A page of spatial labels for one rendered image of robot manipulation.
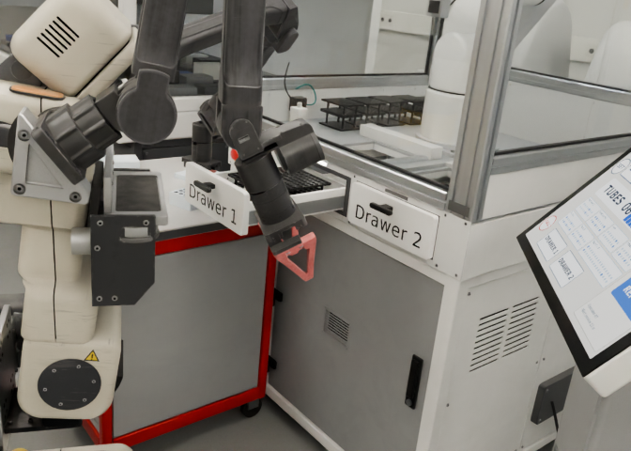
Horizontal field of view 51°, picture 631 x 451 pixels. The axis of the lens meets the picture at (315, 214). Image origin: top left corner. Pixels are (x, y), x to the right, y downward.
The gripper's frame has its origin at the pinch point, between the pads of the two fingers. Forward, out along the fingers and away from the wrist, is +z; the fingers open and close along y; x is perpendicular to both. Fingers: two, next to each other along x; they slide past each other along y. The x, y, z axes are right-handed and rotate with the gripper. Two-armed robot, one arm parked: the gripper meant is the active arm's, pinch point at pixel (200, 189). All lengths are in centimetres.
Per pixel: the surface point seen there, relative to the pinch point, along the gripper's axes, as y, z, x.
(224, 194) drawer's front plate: -25.1, -9.0, 16.1
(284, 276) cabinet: -16.7, 29.4, -21.8
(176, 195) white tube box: 3.7, 1.8, 5.7
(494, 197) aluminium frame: -83, -18, -12
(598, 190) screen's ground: -107, -29, 0
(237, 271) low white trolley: -12.5, 23.1, -3.8
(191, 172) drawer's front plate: -8.4, -9.7, 11.8
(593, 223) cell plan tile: -109, -26, 10
